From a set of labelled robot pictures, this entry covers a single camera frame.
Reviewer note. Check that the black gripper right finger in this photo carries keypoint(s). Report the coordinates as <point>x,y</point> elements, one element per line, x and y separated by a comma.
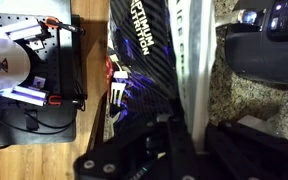
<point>250,156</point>

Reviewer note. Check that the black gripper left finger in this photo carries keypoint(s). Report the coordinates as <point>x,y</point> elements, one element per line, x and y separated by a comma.
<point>144,156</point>

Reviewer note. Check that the black protein powder bag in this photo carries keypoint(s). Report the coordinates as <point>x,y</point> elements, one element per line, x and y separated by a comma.
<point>144,73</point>

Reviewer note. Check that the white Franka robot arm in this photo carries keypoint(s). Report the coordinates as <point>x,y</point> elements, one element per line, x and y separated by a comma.
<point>4,63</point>

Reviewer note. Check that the orange black clamp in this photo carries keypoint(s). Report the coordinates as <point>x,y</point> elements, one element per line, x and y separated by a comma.
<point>62,100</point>
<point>62,24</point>

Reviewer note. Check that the aluminium extrusion bar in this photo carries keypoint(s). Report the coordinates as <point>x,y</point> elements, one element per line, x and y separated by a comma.
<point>25,96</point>
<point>25,30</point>

